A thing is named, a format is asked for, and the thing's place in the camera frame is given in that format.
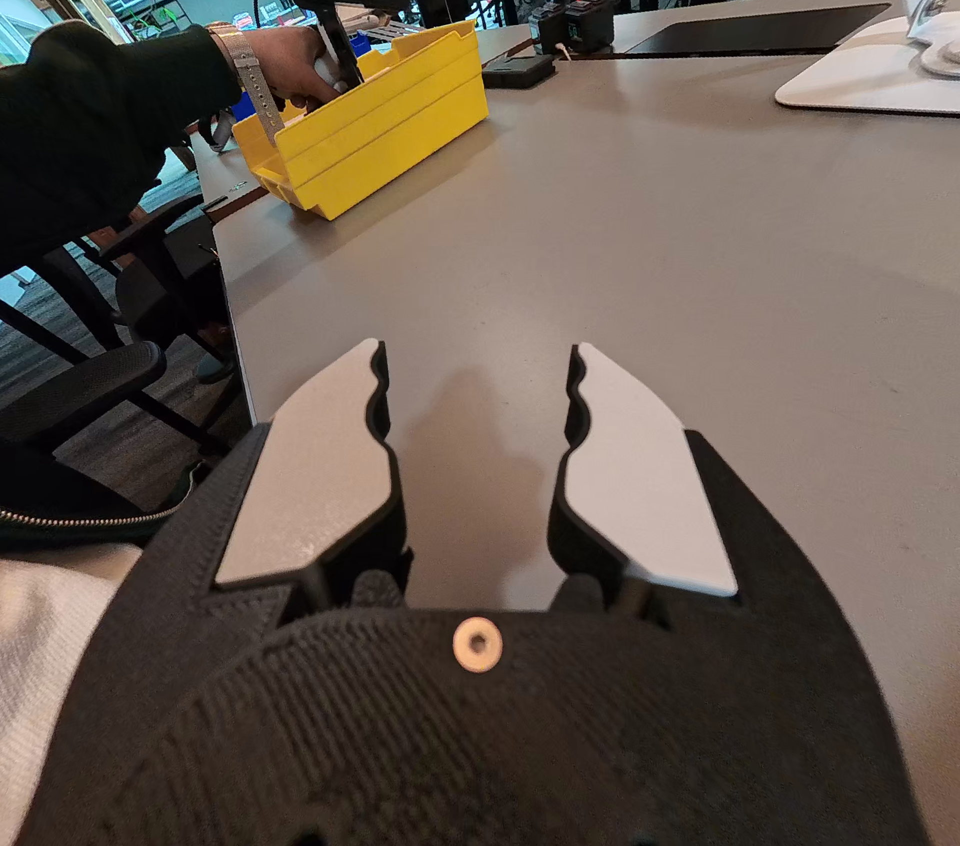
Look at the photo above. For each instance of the white shirt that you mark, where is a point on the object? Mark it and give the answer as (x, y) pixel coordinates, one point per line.
(52, 636)

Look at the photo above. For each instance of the person's left hand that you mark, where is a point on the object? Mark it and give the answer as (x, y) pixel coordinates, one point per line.
(289, 62)

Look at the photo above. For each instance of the grey desk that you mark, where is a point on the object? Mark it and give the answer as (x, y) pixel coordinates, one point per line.
(637, 246)

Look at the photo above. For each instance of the person's left forearm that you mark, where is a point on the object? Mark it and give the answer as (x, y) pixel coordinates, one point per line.
(97, 118)

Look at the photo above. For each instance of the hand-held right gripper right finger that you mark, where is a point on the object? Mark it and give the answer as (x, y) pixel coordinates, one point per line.
(637, 486)

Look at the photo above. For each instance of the black charger dock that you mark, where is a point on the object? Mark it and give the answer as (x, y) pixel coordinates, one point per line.
(585, 21)

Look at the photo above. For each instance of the black office chair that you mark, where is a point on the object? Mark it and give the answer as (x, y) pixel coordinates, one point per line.
(97, 373)

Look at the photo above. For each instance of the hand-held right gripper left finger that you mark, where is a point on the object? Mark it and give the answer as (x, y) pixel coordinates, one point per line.
(315, 478)

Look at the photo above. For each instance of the yellow plastic bin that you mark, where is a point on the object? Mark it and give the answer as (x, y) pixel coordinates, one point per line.
(390, 126)

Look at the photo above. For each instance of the metal wristwatch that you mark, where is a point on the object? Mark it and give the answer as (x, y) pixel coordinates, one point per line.
(259, 88)

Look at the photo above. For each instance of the black foam pad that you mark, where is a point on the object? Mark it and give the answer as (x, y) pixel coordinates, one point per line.
(517, 71)

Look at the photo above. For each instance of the black desk mat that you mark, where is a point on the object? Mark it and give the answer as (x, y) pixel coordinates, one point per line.
(757, 28)

